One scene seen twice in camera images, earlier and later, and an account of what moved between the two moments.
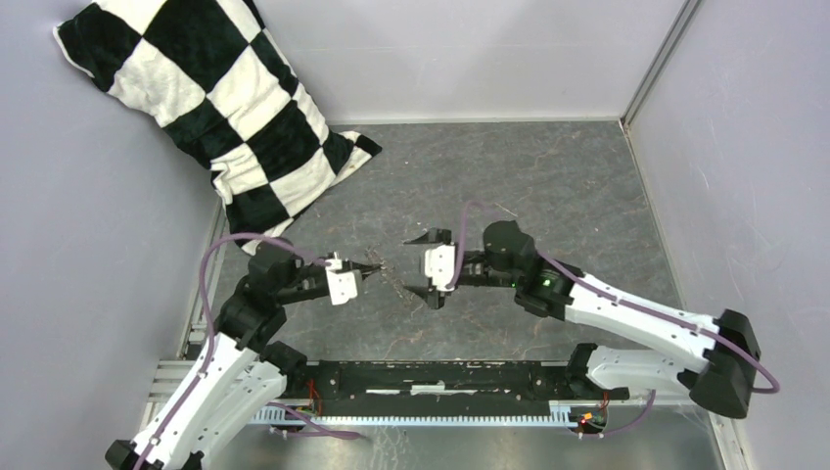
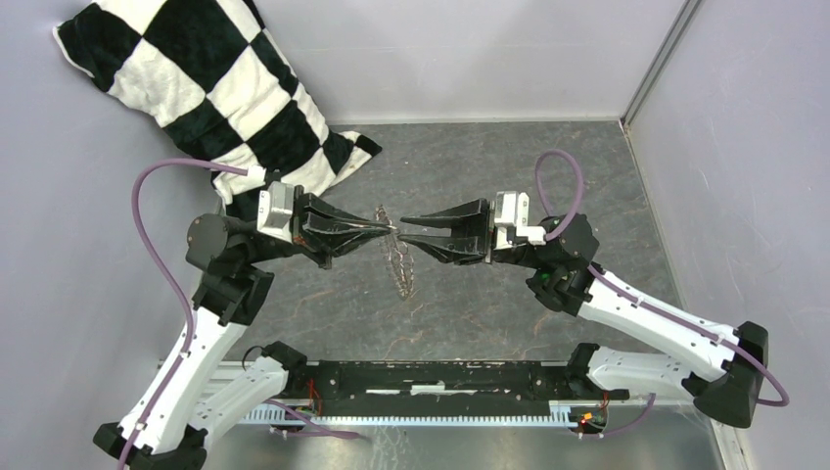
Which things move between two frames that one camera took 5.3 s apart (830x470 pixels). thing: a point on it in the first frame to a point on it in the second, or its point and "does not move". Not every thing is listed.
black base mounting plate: (444, 387) does not move
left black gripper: (364, 269) to (319, 217)
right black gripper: (434, 298) to (473, 231)
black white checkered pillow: (210, 76) does not move
